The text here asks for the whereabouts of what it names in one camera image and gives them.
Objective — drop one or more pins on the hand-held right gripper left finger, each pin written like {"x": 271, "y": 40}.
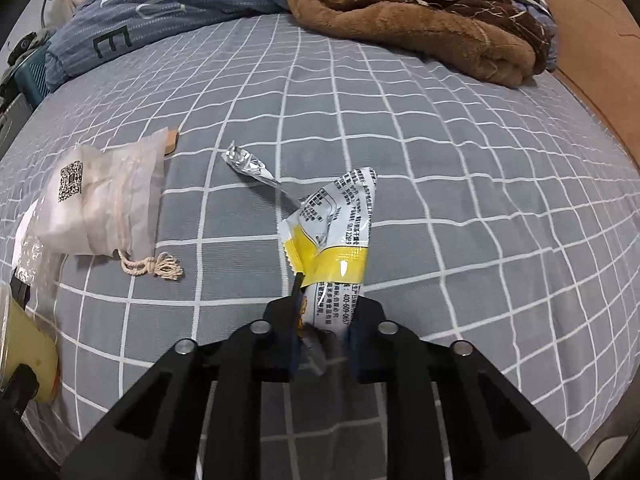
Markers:
{"x": 280, "y": 332}

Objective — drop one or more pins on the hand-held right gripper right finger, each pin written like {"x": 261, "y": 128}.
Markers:
{"x": 369, "y": 332}

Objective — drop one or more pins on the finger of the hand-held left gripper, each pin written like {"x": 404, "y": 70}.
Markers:
{"x": 20, "y": 387}
{"x": 21, "y": 287}

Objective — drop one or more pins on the yellow pudding tub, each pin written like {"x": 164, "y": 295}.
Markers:
{"x": 30, "y": 350}

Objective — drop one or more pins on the yellow and white wrapper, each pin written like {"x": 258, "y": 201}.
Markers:
{"x": 330, "y": 260}

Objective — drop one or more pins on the grey suitcase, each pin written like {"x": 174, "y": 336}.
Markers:
{"x": 14, "y": 120}

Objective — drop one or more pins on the silver foil wrapper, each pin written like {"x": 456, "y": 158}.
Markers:
{"x": 245, "y": 162}

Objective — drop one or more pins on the small brown card tag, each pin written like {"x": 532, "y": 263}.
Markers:
{"x": 172, "y": 141}

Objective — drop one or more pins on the teal suitcase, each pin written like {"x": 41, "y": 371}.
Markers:
{"x": 35, "y": 75}

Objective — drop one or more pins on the dark clutter pile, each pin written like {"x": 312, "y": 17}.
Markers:
{"x": 27, "y": 45}

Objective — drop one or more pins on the blue striped duvet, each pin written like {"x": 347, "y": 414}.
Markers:
{"x": 165, "y": 5}

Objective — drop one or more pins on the brown fleece blanket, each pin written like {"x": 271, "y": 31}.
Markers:
{"x": 400, "y": 15}

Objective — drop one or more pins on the patterned pillow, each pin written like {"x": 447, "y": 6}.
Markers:
{"x": 525, "y": 5}

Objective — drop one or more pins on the wooden headboard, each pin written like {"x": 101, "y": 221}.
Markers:
{"x": 595, "y": 40}

